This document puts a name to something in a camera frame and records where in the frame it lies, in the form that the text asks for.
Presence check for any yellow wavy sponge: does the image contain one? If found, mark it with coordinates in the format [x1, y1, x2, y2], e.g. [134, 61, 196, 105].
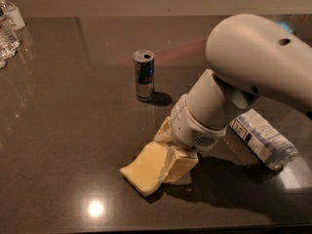
[120, 141, 169, 197]

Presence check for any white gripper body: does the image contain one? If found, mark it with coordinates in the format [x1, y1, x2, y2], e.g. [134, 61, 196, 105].
[170, 95, 226, 151]

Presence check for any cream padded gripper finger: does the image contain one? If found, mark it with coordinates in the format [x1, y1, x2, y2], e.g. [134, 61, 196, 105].
[163, 146, 199, 183]
[153, 117, 172, 142]

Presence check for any white labelled bottle top left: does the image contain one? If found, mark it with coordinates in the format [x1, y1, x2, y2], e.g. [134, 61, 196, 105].
[0, 0, 26, 31]

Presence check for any lying clear water bottle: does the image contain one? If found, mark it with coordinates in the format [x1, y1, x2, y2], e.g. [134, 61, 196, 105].
[229, 109, 298, 171]

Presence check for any clear water bottle left edge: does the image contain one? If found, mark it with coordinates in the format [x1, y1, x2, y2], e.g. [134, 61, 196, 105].
[0, 9, 20, 59]

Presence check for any blue silver drink can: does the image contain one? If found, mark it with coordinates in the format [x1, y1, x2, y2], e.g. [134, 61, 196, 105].
[133, 50, 155, 101]

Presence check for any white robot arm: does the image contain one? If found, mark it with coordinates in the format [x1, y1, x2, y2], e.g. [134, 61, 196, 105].
[155, 14, 312, 182]

